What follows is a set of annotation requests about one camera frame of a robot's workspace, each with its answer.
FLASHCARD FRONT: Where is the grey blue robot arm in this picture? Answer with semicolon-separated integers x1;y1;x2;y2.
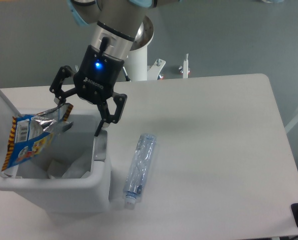
49;0;171;136

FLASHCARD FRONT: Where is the white trash can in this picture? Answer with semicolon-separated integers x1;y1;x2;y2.
0;109;111;213

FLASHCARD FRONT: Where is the white levelling foot bracket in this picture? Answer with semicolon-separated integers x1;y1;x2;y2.
178;53;191;79

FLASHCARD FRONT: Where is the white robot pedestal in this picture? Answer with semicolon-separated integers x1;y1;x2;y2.
74;14;167;85

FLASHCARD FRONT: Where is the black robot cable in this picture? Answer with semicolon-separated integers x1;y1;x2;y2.
122;66;132;82

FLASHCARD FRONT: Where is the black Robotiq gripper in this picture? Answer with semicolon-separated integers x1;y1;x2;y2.
49;45;128;137

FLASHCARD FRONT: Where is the crushed clear plastic bottle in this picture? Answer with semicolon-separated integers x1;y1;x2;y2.
123;133;157;210

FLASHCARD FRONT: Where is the colourful raccoon snack bag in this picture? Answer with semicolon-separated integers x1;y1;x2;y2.
1;103;74;172

